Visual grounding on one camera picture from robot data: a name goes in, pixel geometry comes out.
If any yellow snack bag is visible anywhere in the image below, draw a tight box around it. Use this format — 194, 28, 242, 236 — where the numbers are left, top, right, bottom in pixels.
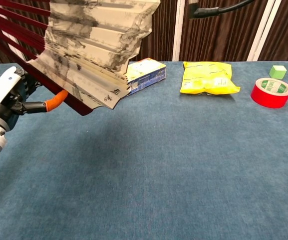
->
179, 60, 241, 96

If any red adhesive tape roll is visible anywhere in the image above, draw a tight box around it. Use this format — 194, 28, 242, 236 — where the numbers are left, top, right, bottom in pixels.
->
250, 77, 288, 109

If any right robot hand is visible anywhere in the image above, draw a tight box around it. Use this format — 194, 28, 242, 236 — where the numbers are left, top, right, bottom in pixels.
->
188, 0, 257, 20

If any green cube block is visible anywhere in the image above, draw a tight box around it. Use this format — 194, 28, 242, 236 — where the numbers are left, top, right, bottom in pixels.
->
269, 65, 288, 80

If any blue and yellow cardboard box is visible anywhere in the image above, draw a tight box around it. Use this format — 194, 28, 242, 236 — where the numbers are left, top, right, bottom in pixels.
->
125, 57, 167, 95

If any red ribbed paper folding fan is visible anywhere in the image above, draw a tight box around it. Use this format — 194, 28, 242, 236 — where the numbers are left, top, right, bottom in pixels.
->
0, 0, 161, 117

